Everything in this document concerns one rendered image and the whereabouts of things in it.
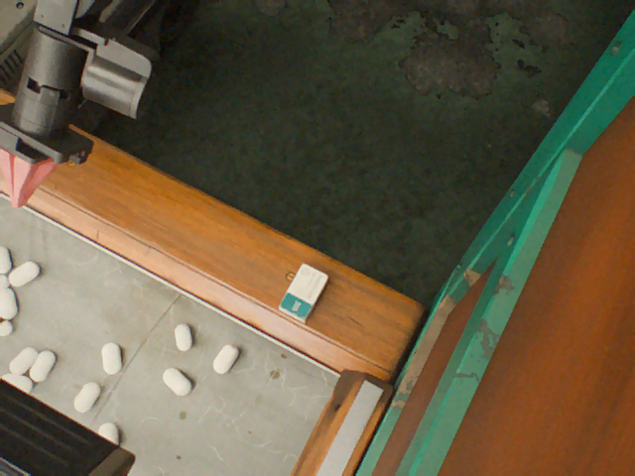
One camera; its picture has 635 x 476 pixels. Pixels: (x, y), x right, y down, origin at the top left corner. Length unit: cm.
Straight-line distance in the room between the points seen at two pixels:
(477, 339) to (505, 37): 167
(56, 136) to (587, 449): 71
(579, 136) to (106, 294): 67
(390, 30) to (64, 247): 121
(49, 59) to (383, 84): 121
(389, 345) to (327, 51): 116
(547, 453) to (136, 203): 79
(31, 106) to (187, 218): 24
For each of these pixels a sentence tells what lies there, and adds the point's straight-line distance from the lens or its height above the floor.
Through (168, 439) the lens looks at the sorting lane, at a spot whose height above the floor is 74.
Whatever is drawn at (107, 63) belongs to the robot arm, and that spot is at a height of 99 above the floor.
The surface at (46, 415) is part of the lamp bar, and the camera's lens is 61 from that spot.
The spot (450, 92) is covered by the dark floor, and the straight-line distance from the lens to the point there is 191.
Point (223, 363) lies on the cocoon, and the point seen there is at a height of 76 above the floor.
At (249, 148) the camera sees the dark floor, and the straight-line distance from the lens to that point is 181.
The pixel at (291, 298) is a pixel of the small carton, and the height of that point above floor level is 79.
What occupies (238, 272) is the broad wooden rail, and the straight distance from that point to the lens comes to 91.
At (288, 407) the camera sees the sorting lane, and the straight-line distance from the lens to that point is 90.
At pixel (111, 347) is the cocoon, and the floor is 76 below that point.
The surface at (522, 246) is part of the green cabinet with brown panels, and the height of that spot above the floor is 127.
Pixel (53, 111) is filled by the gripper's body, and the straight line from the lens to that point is 82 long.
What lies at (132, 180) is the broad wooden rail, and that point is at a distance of 97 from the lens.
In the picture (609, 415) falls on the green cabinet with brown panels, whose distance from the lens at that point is 18.
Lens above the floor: 164
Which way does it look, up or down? 72 degrees down
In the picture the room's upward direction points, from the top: 3 degrees clockwise
